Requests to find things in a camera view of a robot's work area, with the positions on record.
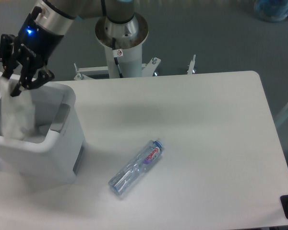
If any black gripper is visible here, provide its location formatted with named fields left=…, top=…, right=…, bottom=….
left=0, top=14, right=63, bottom=97

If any white plastic packaging bag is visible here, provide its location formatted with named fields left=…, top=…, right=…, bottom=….
left=0, top=77, right=35, bottom=140

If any clear plastic water bottle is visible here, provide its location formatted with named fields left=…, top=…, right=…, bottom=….
left=108, top=138, right=164, bottom=196

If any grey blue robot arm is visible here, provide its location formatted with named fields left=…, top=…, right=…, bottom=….
left=0, top=0, right=135, bottom=97

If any white trash can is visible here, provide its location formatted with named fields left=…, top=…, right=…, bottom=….
left=0, top=82, right=85, bottom=183

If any blue plastic bag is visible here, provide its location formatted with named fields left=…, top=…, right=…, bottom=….
left=253, top=0, right=288, bottom=23

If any white metal base frame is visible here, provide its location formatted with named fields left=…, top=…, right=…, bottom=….
left=73, top=54, right=197, bottom=81

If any black cable on pedestal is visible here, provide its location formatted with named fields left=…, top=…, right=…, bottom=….
left=111, top=37, right=124, bottom=79

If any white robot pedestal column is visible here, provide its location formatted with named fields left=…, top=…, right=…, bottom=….
left=95, top=13, right=148, bottom=66

